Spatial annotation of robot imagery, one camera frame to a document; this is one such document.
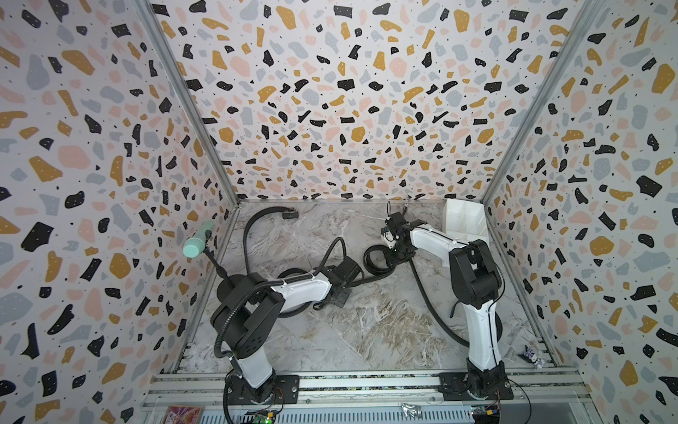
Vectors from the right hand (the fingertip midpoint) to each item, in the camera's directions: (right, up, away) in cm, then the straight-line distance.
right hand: (397, 262), depth 102 cm
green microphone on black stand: (-55, +9, -38) cm, 68 cm away
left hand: (-21, -9, -10) cm, 25 cm away
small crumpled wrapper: (+36, -25, -24) cm, 50 cm away
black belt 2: (-46, +19, +11) cm, 51 cm away
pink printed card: (-61, -35, -33) cm, 78 cm away
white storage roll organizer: (+31, +16, +10) cm, 36 cm away
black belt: (-9, -3, -6) cm, 11 cm away
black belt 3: (+10, -16, -14) cm, 23 cm away
